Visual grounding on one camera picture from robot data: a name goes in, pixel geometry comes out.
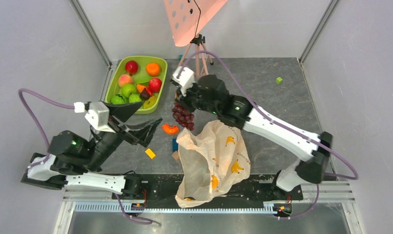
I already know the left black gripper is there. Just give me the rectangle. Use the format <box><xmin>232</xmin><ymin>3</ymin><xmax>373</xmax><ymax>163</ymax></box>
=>
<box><xmin>84</xmin><ymin>102</ymin><xmax>166</xmax><ymax>173</ymax></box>

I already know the purple fake grape bunch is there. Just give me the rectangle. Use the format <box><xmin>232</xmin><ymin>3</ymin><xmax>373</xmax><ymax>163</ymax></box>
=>
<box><xmin>172</xmin><ymin>102</ymin><xmax>194</xmax><ymax>131</ymax></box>

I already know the red fake apple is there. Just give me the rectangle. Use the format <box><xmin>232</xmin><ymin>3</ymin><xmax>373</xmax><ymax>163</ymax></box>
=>
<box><xmin>125</xmin><ymin>60</ymin><xmax>139</xmax><ymax>76</ymax></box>
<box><xmin>149</xmin><ymin>78</ymin><xmax>162</xmax><ymax>93</ymax></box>

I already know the translucent beige plastic bag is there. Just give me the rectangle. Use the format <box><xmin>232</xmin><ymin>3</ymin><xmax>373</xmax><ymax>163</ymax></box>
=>
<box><xmin>175</xmin><ymin>120</ymin><xmax>251</xmax><ymax>208</ymax></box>

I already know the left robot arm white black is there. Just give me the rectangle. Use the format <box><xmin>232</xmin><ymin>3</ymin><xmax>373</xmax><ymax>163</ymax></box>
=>
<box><xmin>21</xmin><ymin>101</ymin><xmax>163</xmax><ymax>199</ymax></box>

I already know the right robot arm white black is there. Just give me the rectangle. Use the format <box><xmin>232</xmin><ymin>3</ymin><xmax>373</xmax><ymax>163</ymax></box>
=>
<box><xmin>171</xmin><ymin>74</ymin><xmax>333</xmax><ymax>199</ymax></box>

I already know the green bumpy fake fruit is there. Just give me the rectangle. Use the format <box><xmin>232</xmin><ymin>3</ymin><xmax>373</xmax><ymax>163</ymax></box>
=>
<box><xmin>129</xmin><ymin>94</ymin><xmax>142</xmax><ymax>103</ymax></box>

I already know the yellow fake fruit slice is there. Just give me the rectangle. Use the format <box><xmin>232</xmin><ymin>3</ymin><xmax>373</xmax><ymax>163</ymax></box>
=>
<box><xmin>143</xmin><ymin>96</ymin><xmax>158</xmax><ymax>109</ymax></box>

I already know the green fake apple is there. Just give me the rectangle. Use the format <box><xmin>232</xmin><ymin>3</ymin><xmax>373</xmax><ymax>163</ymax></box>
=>
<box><xmin>121</xmin><ymin>83</ymin><xmax>137</xmax><ymax>98</ymax></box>

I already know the orange red fake fruit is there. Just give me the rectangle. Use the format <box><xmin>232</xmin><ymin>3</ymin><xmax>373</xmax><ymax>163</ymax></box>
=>
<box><xmin>136</xmin><ymin>84</ymin><xmax>153</xmax><ymax>96</ymax></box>

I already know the peach fake fruit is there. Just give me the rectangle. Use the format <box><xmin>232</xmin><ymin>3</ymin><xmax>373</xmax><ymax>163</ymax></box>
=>
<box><xmin>118</xmin><ymin>74</ymin><xmax>134</xmax><ymax>88</ymax></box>

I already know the yellow small block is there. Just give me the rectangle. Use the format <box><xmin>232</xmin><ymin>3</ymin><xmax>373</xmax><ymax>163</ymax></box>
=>
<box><xmin>145</xmin><ymin>148</ymin><xmax>156</xmax><ymax>159</ymax></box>

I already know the orange curved toy piece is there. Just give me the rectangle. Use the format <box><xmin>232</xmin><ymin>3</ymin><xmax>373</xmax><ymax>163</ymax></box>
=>
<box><xmin>162</xmin><ymin>123</ymin><xmax>180</xmax><ymax>135</ymax></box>

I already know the green plastic tub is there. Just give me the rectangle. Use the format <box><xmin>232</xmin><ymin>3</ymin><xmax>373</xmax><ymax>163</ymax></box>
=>
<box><xmin>105</xmin><ymin>56</ymin><xmax>168</xmax><ymax>115</ymax></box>

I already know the blue toy brick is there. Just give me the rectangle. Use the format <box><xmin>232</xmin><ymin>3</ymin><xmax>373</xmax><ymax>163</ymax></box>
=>
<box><xmin>172</xmin><ymin>138</ymin><xmax>178</xmax><ymax>152</ymax></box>

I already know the wooden cube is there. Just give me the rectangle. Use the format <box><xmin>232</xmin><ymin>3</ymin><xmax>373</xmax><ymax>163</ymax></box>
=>
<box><xmin>172</xmin><ymin>151</ymin><xmax>179</xmax><ymax>160</ymax></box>

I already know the pink tripod stand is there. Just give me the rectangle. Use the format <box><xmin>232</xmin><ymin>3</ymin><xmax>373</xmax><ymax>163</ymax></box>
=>
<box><xmin>178</xmin><ymin>34</ymin><xmax>214</xmax><ymax>78</ymax></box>

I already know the pink perforated board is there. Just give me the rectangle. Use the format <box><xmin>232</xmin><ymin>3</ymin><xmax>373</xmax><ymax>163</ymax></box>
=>
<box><xmin>163</xmin><ymin>0</ymin><xmax>227</xmax><ymax>47</ymax></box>

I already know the small green cube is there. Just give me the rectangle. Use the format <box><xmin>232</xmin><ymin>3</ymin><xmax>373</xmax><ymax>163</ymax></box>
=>
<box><xmin>275</xmin><ymin>77</ymin><xmax>283</xmax><ymax>84</ymax></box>

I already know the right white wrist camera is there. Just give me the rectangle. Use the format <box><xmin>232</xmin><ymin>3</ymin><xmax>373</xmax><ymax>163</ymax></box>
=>
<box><xmin>170</xmin><ymin>66</ymin><xmax>195</xmax><ymax>97</ymax></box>

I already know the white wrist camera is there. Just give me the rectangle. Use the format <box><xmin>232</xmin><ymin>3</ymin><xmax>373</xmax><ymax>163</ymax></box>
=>
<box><xmin>74</xmin><ymin>101</ymin><xmax>115</xmax><ymax>133</ymax></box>
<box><xmin>170</xmin><ymin>66</ymin><xmax>195</xmax><ymax>97</ymax></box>

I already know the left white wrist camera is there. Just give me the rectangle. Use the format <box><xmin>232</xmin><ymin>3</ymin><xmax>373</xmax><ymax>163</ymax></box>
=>
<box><xmin>74</xmin><ymin>101</ymin><xmax>115</xmax><ymax>133</ymax></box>

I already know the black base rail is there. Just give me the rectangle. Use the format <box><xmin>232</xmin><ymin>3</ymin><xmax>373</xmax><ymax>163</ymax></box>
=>
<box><xmin>120</xmin><ymin>173</ymin><xmax>303</xmax><ymax>209</ymax></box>

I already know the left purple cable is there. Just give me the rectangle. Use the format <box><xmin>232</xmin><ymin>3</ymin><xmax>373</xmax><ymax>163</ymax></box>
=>
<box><xmin>18</xmin><ymin>88</ymin><xmax>153</xmax><ymax>226</ymax></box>

